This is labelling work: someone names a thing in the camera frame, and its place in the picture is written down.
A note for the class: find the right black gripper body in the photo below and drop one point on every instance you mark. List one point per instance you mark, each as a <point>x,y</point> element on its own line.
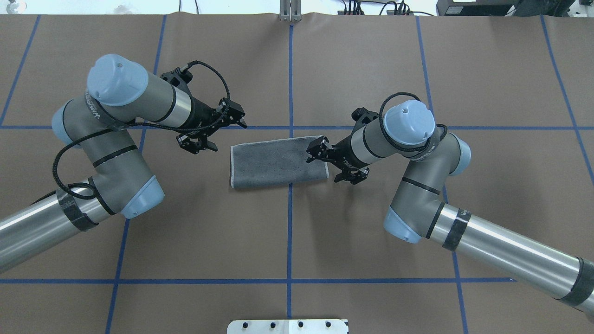
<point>342,149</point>

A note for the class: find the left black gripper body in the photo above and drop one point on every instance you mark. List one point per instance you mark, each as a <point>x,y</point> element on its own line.
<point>200,114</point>

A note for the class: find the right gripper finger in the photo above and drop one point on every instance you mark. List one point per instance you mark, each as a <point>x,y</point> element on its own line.
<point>318,149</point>
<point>353,177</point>

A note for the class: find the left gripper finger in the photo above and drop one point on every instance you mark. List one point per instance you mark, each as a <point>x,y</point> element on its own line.
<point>195,146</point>
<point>229,113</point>

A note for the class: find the pink and grey microfibre towel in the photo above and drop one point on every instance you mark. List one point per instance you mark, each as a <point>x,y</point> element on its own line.
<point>273,163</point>

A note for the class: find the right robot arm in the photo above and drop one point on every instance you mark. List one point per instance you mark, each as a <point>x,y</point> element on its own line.
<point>500,206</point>

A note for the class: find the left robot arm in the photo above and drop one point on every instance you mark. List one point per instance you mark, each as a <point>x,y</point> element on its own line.
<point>100,171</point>

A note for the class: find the black box with label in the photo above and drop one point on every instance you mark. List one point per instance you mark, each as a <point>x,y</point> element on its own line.
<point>497,8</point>

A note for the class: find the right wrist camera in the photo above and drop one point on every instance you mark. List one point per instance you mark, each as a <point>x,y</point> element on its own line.
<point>362,117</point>

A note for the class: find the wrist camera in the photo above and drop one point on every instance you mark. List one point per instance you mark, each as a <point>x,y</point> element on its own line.
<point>362,117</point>
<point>179,77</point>

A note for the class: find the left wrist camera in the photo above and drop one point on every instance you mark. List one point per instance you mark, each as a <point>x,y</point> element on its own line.
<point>179,77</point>

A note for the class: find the aluminium frame post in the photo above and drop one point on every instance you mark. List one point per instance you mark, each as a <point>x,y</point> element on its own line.
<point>290,11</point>

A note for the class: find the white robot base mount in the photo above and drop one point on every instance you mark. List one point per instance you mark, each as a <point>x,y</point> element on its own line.
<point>289,326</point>

